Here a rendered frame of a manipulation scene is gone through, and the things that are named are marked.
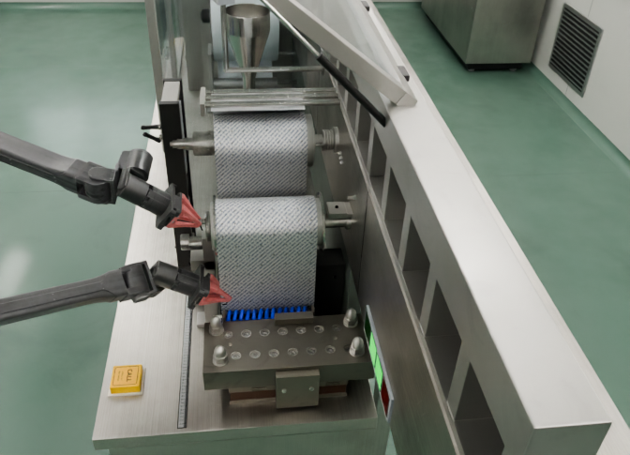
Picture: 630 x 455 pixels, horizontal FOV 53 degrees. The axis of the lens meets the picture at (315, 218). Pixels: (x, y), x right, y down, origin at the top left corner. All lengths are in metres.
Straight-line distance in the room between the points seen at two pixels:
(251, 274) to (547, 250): 2.44
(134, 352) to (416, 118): 0.98
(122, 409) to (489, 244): 1.04
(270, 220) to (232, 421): 0.48
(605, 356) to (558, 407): 2.56
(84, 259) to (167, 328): 1.79
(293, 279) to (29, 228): 2.48
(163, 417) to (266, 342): 0.30
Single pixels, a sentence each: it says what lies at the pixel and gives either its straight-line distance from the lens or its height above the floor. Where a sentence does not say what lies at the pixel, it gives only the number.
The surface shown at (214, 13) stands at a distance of 2.32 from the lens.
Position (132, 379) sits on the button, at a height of 0.92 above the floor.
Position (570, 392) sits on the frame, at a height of 1.65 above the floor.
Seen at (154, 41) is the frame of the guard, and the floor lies 1.34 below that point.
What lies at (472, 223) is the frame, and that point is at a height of 1.65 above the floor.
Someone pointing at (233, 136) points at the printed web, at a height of 1.38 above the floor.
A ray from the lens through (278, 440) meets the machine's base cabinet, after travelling 1.61.
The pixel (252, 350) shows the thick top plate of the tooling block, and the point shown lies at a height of 1.03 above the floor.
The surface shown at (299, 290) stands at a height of 1.09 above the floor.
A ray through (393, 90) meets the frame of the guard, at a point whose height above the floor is 1.68.
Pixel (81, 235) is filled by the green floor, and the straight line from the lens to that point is 3.71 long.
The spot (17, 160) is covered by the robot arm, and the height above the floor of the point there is 1.43.
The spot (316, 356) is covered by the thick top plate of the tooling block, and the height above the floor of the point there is 1.03.
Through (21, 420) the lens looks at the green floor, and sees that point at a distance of 2.88.
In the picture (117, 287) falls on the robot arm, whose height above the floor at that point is 1.20.
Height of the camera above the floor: 2.17
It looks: 36 degrees down
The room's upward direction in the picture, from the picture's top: 3 degrees clockwise
